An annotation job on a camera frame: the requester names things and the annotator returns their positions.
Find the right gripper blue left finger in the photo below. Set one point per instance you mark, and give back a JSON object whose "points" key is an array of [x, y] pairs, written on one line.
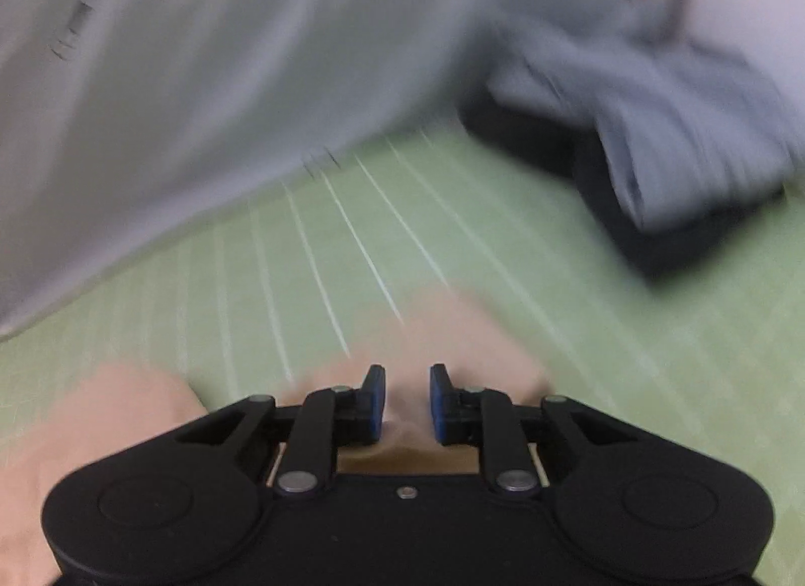
{"points": [[314, 432]]}

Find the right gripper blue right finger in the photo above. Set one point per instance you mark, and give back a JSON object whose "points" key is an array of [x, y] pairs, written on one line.
{"points": [[486, 420]]}

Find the beige long-sleeve shirt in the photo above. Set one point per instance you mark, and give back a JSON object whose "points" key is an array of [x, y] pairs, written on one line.
{"points": [[119, 406]]}

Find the green grid mat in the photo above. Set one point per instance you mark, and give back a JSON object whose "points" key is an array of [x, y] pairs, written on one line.
{"points": [[253, 297]]}

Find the black folded garment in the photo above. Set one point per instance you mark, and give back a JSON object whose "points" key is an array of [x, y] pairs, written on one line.
{"points": [[577, 156]]}

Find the grey-blue folded garment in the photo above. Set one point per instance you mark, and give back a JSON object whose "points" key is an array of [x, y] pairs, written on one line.
{"points": [[684, 128]]}

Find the grey carrot-print backdrop cloth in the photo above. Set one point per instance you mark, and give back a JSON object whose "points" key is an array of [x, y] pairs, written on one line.
{"points": [[122, 119]]}

